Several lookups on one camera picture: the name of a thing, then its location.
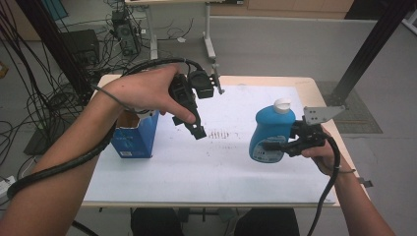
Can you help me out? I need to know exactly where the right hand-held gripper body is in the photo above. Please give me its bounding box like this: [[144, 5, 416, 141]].
[[288, 104, 347, 157]]

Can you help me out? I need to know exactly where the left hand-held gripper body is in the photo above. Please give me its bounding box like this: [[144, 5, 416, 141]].
[[168, 63, 225, 119]]

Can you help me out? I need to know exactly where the blue bottle with white cap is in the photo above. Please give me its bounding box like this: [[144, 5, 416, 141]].
[[248, 97, 297, 164]]

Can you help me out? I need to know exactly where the blue cardboard box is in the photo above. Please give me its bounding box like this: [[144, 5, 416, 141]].
[[110, 109, 160, 159]]

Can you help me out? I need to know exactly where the person's right hand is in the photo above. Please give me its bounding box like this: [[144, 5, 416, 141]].
[[301, 129, 343, 176]]

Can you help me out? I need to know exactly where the person's left hand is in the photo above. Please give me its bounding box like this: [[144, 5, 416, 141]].
[[97, 63, 198, 125]]

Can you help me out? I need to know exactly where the white table sheet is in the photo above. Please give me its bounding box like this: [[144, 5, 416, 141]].
[[83, 85, 338, 205]]

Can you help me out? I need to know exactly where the grey table edge tab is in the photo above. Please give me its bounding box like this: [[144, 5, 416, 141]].
[[358, 176, 374, 189]]

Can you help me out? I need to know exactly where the person's right leg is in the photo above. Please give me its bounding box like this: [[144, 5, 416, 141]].
[[234, 207, 301, 236]]

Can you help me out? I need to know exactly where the person's leg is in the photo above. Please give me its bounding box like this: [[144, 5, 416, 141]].
[[131, 207, 185, 236], [234, 207, 301, 236]]

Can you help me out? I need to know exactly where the black computer tower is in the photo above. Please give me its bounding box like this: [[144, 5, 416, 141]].
[[111, 9, 142, 57]]

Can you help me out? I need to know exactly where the person's left leg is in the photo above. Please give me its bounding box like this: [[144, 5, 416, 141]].
[[131, 207, 185, 236]]

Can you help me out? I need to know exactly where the wooden cabinet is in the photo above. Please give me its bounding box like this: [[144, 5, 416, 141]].
[[209, 0, 355, 20]]

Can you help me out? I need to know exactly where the black box on floor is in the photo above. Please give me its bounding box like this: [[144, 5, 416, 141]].
[[62, 29, 101, 65]]

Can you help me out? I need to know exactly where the black floor mat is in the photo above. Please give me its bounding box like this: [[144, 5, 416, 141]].
[[23, 127, 63, 156]]

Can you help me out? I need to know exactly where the teal panel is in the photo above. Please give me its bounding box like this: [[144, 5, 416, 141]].
[[40, 0, 70, 22]]

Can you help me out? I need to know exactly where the white power strip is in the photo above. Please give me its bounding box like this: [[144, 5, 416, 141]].
[[0, 175, 18, 200]]

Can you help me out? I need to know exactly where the white desk frame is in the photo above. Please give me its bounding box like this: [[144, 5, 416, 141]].
[[124, 0, 245, 67]]

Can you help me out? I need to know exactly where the thin right wrist cord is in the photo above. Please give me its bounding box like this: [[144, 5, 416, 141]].
[[314, 156, 357, 175]]

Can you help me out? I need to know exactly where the thin wrist cord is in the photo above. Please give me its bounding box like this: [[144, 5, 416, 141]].
[[314, 156, 357, 175], [91, 84, 151, 115]]

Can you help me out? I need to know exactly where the black cable under desk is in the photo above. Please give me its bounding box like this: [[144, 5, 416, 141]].
[[156, 17, 195, 42]]

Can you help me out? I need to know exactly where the black corrugated right gripper cable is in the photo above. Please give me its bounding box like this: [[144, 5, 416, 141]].
[[306, 134, 342, 236]]

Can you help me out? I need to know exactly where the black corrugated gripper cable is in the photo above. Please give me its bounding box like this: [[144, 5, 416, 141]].
[[6, 57, 205, 200], [306, 134, 342, 236]]

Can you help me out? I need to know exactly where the thin left wrist cord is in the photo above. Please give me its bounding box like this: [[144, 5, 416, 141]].
[[91, 84, 151, 115]]

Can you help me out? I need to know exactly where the black metal stand post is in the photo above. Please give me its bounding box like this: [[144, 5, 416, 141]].
[[14, 0, 94, 102], [323, 0, 417, 111]]

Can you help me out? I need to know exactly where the black corrugated left gripper cable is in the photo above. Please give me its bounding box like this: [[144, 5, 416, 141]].
[[6, 57, 205, 200]]

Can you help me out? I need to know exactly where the bundle of black floor cables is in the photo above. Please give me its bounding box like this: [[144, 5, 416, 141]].
[[0, 0, 109, 210]]

